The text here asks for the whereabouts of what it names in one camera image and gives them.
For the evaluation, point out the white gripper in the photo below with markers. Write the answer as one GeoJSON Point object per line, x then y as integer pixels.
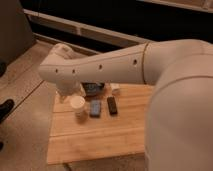
{"type": "Point", "coordinates": [65, 90]}

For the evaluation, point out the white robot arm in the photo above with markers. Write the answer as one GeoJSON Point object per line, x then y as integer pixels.
{"type": "Point", "coordinates": [179, 121]}

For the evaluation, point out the white cup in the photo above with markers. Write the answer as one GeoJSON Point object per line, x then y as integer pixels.
{"type": "Point", "coordinates": [78, 105]}

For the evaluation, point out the dark blue bowl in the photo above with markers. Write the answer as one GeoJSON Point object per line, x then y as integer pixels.
{"type": "Point", "coordinates": [93, 89]}

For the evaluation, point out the blue rectangular block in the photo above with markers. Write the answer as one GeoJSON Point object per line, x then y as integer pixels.
{"type": "Point", "coordinates": [95, 108]}

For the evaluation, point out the black rectangular block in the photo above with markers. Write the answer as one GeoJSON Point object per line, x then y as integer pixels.
{"type": "Point", "coordinates": [112, 105]}

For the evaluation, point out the small white block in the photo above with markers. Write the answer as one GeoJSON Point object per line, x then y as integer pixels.
{"type": "Point", "coordinates": [115, 87]}

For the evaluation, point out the wooden board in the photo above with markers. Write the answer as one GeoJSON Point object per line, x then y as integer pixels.
{"type": "Point", "coordinates": [77, 139]}

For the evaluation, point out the black shoe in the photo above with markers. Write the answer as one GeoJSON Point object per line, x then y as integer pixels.
{"type": "Point", "coordinates": [5, 108]}

